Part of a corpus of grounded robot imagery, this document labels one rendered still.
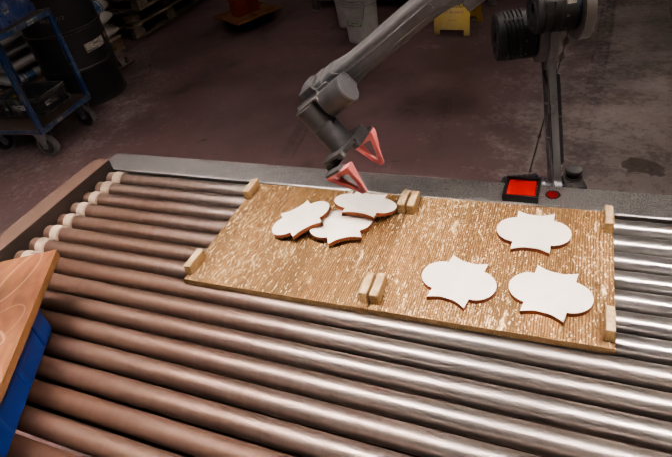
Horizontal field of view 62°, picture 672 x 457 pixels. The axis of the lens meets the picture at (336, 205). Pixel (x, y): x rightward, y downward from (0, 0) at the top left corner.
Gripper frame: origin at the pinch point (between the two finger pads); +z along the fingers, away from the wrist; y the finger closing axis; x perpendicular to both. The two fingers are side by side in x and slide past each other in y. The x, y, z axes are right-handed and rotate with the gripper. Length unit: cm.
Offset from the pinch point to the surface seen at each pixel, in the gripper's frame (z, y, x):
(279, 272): 0.7, -21.8, 16.9
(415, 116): 55, 200, 127
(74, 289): -25, -38, 55
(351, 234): 6.1, -9.0, 7.3
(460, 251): 20.9, -6.3, -9.6
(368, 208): 6.1, -1.0, 6.4
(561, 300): 31.1, -14.8, -26.7
